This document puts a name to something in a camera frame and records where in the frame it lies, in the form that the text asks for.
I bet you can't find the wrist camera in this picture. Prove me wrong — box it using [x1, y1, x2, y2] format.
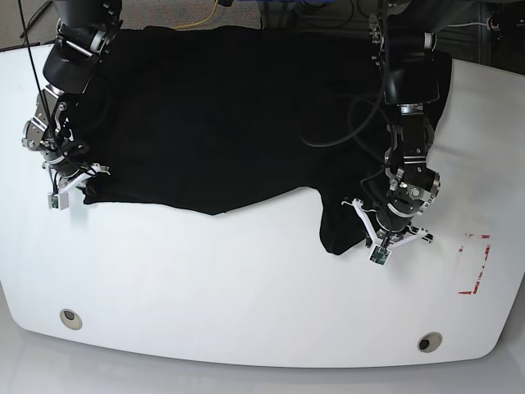
[368, 244, 392, 266]
[48, 192, 69, 210]

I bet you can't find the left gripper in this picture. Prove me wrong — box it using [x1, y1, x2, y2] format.
[341, 199, 434, 250]

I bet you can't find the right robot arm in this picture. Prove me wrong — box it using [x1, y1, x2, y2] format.
[21, 1, 122, 206]

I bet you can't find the right table grommet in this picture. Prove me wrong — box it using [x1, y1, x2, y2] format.
[418, 332, 443, 353]

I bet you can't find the red tape rectangle marking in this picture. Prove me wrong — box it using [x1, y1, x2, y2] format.
[454, 233, 491, 296]

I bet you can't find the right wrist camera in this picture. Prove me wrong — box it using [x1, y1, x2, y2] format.
[48, 192, 69, 210]

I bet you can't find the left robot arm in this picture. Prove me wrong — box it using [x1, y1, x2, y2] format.
[301, 1, 472, 255]

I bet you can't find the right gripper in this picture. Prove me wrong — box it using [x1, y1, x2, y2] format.
[43, 158, 110, 197]

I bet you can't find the table grommet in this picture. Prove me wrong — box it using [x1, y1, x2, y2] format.
[60, 309, 83, 331]
[418, 332, 443, 353]

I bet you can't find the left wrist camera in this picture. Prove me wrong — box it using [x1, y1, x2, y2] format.
[368, 244, 392, 266]

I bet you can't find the yellow cable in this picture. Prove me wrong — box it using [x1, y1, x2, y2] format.
[174, 0, 225, 30]

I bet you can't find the black t-shirt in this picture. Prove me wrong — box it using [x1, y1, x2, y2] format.
[71, 25, 454, 256]

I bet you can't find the left table grommet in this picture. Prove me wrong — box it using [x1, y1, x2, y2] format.
[60, 309, 83, 331]

